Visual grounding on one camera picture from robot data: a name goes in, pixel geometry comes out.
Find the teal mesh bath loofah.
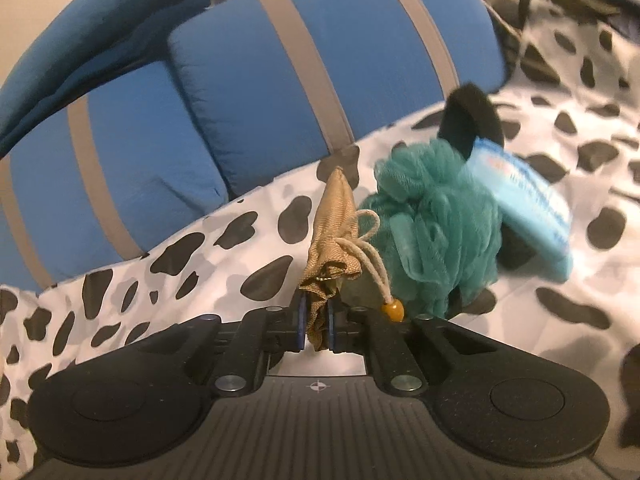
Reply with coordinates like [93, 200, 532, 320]
[357, 139, 503, 315]

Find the cow print blanket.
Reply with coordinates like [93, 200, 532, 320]
[0, 0, 640, 480]

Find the dark blue blanket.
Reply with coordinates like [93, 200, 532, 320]
[0, 0, 281, 153]

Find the tan drawstring pouch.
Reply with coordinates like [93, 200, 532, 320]
[299, 166, 406, 352]

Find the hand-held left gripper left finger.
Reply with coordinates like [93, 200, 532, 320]
[125, 292, 308, 396]

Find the light blue packet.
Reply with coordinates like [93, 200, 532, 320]
[467, 139, 574, 282]

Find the wide blue grey-striped pillow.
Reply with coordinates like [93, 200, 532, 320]
[169, 0, 507, 197]

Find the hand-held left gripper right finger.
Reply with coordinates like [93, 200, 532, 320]
[327, 296, 501, 396]

